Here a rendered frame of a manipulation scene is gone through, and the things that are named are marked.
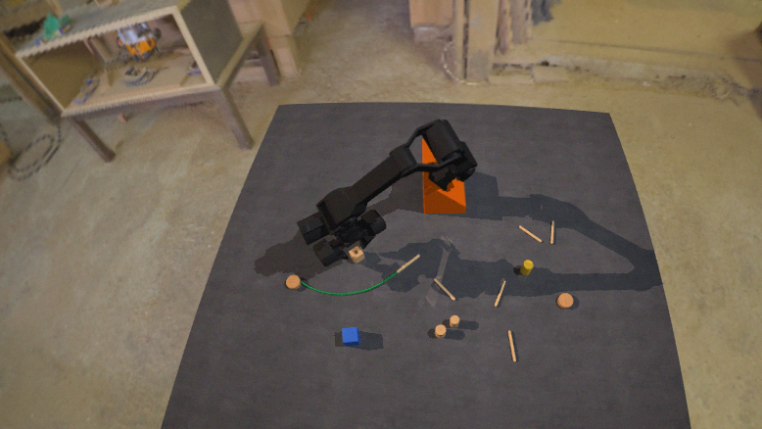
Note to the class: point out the yellow cylinder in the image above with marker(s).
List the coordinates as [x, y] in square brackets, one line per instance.
[526, 267]

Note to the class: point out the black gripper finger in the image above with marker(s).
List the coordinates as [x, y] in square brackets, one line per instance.
[366, 239]
[343, 256]

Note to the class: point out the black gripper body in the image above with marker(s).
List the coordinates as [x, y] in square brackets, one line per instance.
[371, 220]

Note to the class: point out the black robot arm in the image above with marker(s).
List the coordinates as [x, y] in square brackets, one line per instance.
[339, 209]

